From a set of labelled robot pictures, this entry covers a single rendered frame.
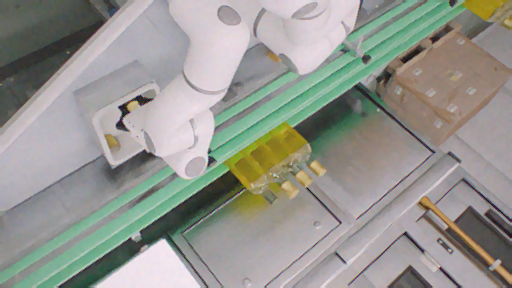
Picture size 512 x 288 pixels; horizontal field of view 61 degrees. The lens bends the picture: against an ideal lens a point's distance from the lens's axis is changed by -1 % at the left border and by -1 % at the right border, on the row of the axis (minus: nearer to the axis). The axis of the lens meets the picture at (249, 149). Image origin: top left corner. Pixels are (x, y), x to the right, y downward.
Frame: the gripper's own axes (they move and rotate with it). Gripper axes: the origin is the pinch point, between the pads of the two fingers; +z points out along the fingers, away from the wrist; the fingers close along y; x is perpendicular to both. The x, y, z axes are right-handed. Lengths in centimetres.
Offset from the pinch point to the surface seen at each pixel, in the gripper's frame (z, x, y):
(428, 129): 80, -287, 309
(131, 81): -1.5, 6.6, 1.7
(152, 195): -6.9, -25.0, -6.2
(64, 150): 8.0, -8.7, -18.5
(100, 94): -0.7, 7.0, -5.8
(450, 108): 70, -260, 325
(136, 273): -12.2, -43.1, -20.7
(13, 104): 66, -25, -23
